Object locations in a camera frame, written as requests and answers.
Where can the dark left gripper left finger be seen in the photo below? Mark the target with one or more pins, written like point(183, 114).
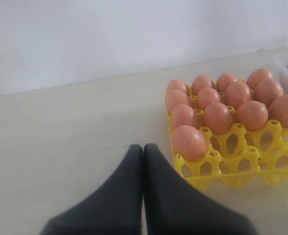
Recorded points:
point(115, 208)

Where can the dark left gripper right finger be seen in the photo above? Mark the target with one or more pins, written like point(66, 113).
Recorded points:
point(173, 207)

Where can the yellow plastic egg tray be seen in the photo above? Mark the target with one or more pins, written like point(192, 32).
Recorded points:
point(237, 155)

